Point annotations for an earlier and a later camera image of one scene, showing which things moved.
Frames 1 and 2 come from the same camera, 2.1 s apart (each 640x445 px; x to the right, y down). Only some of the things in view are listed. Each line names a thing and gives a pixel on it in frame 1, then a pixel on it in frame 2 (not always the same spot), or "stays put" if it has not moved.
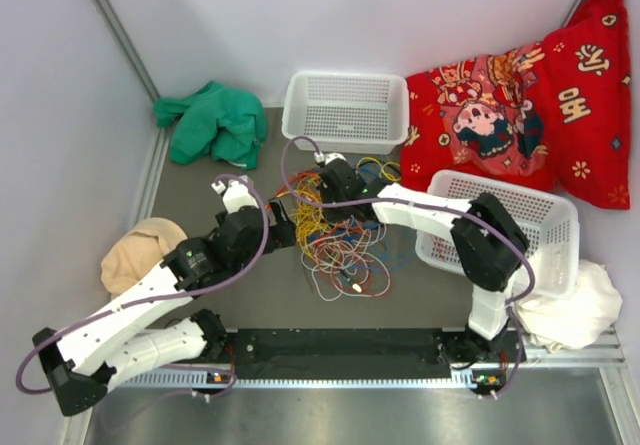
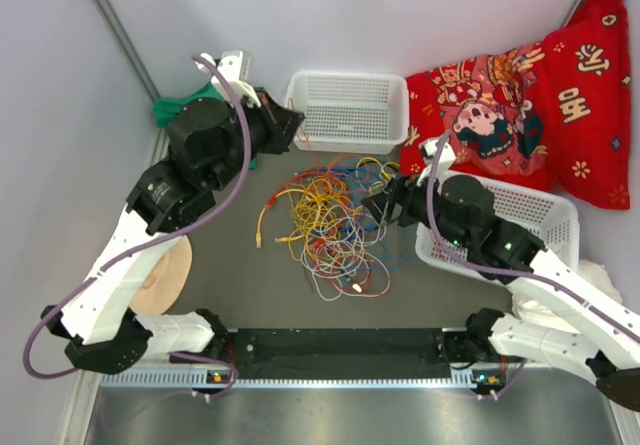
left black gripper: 282,234 -> 281,123
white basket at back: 348,112 stays put
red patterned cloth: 554,112 stays put
